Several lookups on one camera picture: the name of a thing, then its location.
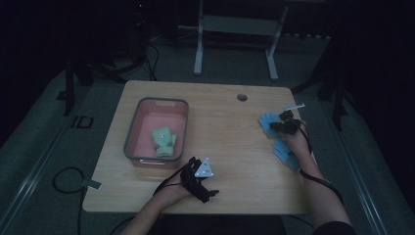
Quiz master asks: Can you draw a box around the person's right hand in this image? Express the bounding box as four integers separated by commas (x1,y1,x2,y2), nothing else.
283,119,317,171

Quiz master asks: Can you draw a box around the person's left hand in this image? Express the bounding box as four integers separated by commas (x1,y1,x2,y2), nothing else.
156,180,194,208

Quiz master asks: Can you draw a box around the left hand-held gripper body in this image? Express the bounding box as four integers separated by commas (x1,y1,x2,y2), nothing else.
180,157,216,204

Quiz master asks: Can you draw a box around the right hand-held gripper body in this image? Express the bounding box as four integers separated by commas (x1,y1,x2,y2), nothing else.
282,103,306,136

